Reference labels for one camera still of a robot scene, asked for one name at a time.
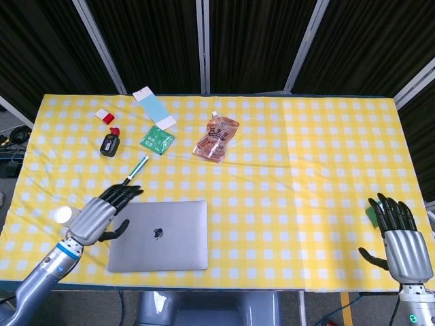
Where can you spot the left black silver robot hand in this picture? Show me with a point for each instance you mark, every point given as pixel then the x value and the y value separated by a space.
pixel 91 220

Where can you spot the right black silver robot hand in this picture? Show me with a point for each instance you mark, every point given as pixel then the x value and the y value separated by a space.
pixel 406 251

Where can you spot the silver laptop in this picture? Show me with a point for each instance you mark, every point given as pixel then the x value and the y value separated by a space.
pixel 170 244

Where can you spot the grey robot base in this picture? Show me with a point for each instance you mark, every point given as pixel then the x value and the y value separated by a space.
pixel 210 309

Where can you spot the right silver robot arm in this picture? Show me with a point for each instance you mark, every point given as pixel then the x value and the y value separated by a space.
pixel 416 305

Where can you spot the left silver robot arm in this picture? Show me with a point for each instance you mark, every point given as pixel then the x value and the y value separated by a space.
pixel 40 275

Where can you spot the white paper cup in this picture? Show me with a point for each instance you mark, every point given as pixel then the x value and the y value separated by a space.
pixel 63 214

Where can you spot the green sponge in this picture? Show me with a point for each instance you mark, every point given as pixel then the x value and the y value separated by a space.
pixel 371 213

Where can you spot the green white pen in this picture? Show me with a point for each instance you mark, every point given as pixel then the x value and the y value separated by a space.
pixel 137 168

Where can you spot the black bottle red cap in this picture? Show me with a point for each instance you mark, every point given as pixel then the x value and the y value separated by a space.
pixel 109 144

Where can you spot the black device box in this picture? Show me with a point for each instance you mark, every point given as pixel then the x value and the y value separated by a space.
pixel 8 168

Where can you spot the green sachet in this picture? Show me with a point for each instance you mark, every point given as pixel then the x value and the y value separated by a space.
pixel 156 139

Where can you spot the red white small box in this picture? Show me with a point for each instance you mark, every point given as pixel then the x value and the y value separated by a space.
pixel 105 116

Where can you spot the black folding screen panel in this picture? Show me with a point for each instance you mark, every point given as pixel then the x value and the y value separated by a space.
pixel 258 44
pixel 367 40
pixel 153 44
pixel 421 136
pixel 40 51

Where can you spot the light blue white card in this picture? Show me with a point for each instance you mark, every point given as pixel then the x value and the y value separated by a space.
pixel 154 108

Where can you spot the yellow white checkered tablecloth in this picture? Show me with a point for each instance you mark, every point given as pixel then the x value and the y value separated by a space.
pixel 272 203

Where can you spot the orange spout pouch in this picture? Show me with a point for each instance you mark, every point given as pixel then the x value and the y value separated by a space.
pixel 214 139

